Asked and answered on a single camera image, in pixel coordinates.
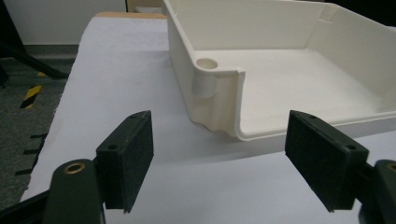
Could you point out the white plastic tray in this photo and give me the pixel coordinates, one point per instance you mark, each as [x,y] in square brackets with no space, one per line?
[295,81]

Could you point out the black metal stand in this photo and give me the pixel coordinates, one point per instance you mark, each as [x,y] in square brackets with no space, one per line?
[28,59]

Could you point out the yellow black floor tape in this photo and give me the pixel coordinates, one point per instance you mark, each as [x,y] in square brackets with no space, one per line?
[31,96]

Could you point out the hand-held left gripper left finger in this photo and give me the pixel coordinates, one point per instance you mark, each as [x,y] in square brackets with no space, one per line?
[124,161]

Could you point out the white table sheet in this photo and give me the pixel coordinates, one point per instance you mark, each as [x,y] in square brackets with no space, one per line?
[118,93]

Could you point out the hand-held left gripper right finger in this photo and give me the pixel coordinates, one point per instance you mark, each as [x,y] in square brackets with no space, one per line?
[323,161]

